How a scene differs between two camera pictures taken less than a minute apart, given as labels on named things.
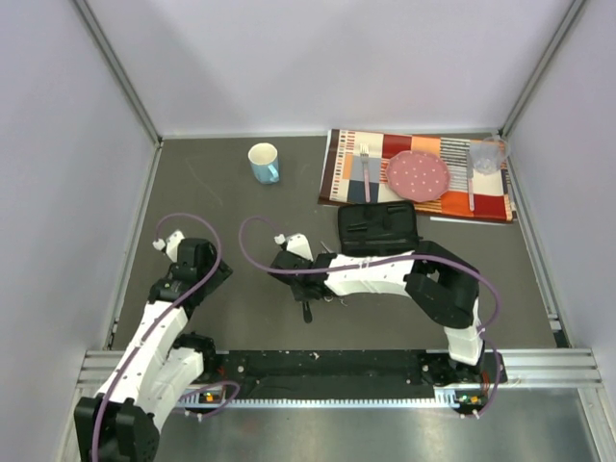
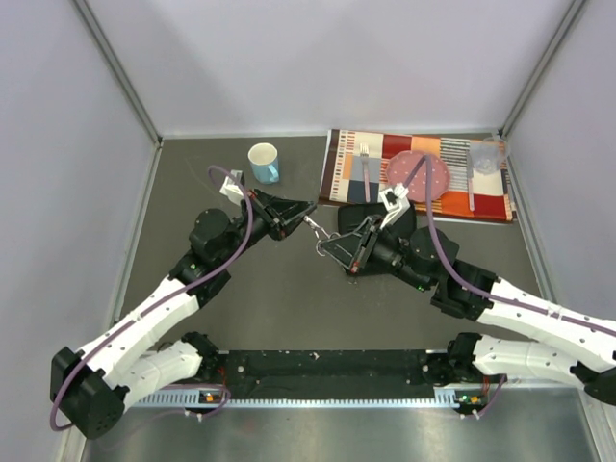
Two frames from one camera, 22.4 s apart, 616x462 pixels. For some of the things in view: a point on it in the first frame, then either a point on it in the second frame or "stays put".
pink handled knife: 471,182 stays put
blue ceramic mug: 264,163 stays put
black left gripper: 221,274 -> 270,208
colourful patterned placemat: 354,170 stays put
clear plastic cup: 489,155 stays put
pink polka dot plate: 418,175 stays put
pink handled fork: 365,155 stays put
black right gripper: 299,295 -> 344,248
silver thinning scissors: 332,299 -> 318,226
